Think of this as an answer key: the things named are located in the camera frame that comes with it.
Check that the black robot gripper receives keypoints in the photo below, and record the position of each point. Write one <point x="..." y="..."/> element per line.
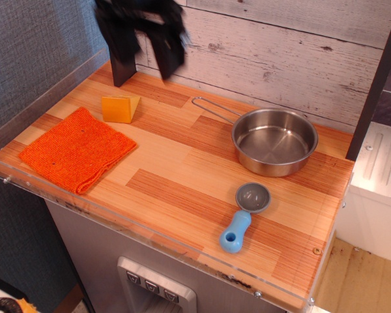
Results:
<point x="117" y="21"/>

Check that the yellow cheese wedge toy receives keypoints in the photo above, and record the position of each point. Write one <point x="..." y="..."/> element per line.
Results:
<point x="119" y="109"/>

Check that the orange knitted cloth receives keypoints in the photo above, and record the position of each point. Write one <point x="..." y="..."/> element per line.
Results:
<point x="76" y="152"/>

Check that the stainless steel pan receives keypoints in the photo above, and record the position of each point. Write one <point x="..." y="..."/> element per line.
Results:
<point x="271" y="142"/>

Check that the clear acrylic table guard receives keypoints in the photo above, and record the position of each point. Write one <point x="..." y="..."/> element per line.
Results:
<point x="176" y="191"/>

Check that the blue grey toy scoop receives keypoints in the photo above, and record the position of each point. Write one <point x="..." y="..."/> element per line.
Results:
<point x="252" y="199"/>

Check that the grey toy fridge cabinet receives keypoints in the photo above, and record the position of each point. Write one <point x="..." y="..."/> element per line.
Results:
<point x="95" y="249"/>

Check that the silver dispenser button panel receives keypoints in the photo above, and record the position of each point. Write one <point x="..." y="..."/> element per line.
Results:
<point x="146" y="290"/>

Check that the brass screw in tabletop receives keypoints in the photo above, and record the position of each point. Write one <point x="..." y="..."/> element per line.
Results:
<point x="317" y="251"/>

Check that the white cabinet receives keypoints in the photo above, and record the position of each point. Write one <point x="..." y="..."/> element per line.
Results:
<point x="364" y="219"/>

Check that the yellow object bottom left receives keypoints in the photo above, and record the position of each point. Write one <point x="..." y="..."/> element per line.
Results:
<point x="26" y="307"/>

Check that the dark right shelf post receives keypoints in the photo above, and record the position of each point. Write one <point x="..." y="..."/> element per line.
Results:
<point x="372" y="99"/>

